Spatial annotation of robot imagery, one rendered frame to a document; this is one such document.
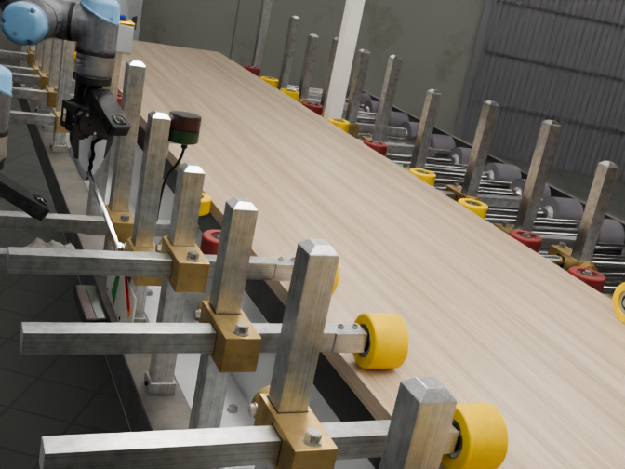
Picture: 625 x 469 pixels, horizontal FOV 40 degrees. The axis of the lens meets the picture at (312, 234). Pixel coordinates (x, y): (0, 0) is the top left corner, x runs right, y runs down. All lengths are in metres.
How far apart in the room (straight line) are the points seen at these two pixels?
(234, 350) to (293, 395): 0.18
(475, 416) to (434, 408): 0.34
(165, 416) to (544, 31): 6.97
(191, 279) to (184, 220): 0.10
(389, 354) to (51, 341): 0.46
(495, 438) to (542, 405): 0.27
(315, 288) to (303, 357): 0.08
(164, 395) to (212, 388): 0.29
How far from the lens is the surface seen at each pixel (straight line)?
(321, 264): 0.90
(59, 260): 1.33
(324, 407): 1.37
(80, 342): 1.10
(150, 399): 1.49
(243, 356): 1.13
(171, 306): 1.43
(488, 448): 1.05
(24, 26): 1.62
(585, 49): 8.17
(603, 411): 1.35
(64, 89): 2.83
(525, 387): 1.34
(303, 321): 0.92
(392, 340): 1.23
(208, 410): 1.24
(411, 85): 8.16
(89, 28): 1.74
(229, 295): 1.16
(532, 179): 2.35
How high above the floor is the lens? 1.45
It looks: 18 degrees down
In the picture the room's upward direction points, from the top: 11 degrees clockwise
